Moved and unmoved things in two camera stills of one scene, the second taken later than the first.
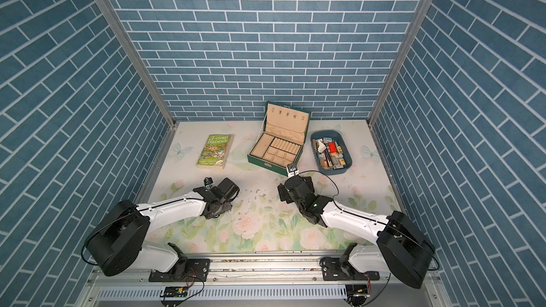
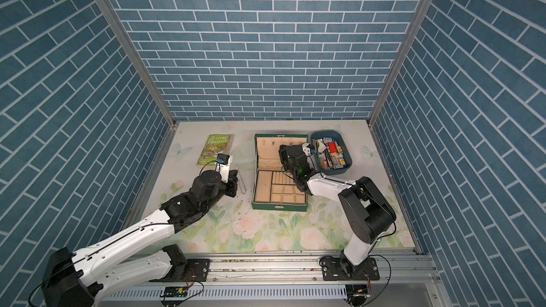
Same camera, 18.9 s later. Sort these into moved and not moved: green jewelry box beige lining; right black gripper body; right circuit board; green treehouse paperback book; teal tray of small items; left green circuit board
Moved: right black gripper body; green jewelry box beige lining
Not moved: green treehouse paperback book; left green circuit board; teal tray of small items; right circuit board
